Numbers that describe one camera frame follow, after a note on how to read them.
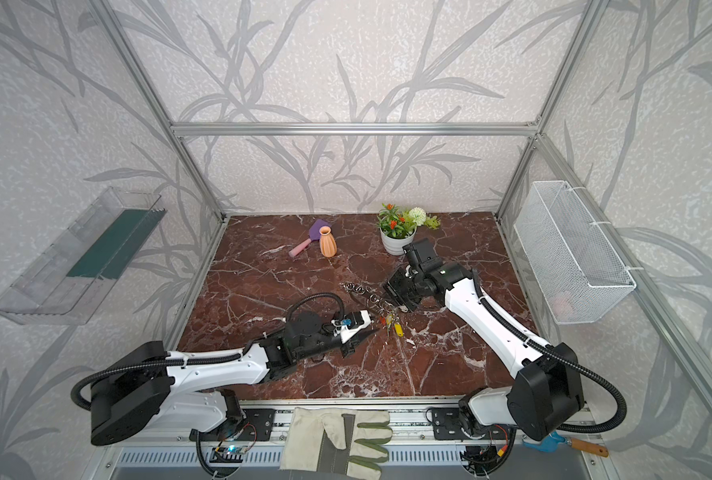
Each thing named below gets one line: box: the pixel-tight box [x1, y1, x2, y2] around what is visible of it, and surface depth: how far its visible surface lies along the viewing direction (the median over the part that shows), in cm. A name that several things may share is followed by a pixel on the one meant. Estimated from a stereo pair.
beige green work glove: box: [280, 407, 393, 480], surface depth 72 cm
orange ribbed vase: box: [319, 225, 337, 258], surface depth 104 cm
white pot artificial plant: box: [377, 204, 441, 255], surface depth 102 cm
